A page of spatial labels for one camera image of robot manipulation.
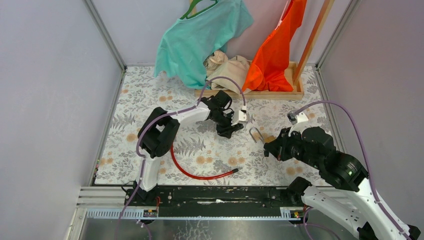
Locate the green hanger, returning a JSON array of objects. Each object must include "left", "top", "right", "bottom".
[{"left": 179, "top": 0, "right": 219, "bottom": 20}]

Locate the beige cloth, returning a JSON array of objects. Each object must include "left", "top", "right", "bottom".
[{"left": 203, "top": 50, "right": 252, "bottom": 95}]

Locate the wooden rack pole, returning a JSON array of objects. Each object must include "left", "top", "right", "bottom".
[{"left": 292, "top": 0, "right": 335, "bottom": 86}]

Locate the teal t-shirt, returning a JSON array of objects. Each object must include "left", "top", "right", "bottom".
[{"left": 154, "top": 0, "right": 254, "bottom": 89}]

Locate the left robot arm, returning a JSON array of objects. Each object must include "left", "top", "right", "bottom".
[{"left": 134, "top": 90, "right": 248, "bottom": 206}]

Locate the orange t-shirt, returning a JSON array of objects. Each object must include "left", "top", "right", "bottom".
[{"left": 242, "top": 0, "right": 307, "bottom": 92}]

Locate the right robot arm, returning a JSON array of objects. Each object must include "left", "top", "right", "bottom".
[{"left": 263, "top": 127, "right": 421, "bottom": 240}]

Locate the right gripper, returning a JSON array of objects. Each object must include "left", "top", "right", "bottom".
[{"left": 263, "top": 126, "right": 321, "bottom": 168}]

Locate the wooden rack base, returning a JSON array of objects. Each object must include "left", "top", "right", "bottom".
[{"left": 194, "top": 61, "right": 305, "bottom": 101}]

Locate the red cable lock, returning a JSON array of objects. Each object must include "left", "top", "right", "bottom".
[{"left": 170, "top": 143, "right": 242, "bottom": 181}]

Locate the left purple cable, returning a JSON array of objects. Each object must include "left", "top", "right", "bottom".
[{"left": 114, "top": 76, "right": 248, "bottom": 240}]

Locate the brass padlock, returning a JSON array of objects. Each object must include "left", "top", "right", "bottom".
[{"left": 248, "top": 127, "right": 276, "bottom": 144}]

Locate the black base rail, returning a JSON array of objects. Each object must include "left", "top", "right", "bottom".
[{"left": 124, "top": 185, "right": 306, "bottom": 218}]

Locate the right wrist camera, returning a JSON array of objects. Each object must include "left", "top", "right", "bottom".
[{"left": 287, "top": 111, "right": 309, "bottom": 137}]

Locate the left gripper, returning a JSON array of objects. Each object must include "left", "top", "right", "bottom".
[{"left": 209, "top": 110, "right": 237, "bottom": 139}]

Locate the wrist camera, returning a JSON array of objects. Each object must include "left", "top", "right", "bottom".
[
  {"left": 287, "top": 111, "right": 309, "bottom": 137},
  {"left": 231, "top": 105, "right": 249, "bottom": 126}
]

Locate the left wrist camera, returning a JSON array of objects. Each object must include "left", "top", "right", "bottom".
[{"left": 231, "top": 105, "right": 249, "bottom": 126}]

